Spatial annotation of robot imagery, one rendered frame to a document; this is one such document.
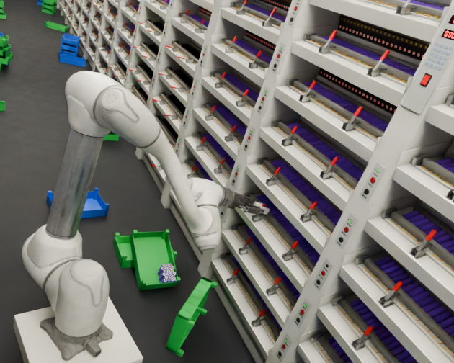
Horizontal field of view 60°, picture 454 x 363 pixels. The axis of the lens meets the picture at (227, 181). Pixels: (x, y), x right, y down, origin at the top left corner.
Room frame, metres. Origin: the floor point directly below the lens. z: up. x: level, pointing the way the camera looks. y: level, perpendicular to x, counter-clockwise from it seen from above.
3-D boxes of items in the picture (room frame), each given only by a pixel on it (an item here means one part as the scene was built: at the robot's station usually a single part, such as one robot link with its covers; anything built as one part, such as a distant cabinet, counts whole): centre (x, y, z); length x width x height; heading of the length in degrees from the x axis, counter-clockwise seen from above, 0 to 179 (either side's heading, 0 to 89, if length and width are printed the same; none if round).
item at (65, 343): (0.94, 0.30, 0.29); 0.22 x 0.18 x 0.06; 56
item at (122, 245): (1.77, 0.31, 0.04); 0.30 x 0.20 x 0.08; 125
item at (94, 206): (1.97, 0.80, 0.04); 0.30 x 0.20 x 0.08; 135
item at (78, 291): (0.96, 0.33, 0.43); 0.18 x 0.16 x 0.22; 57
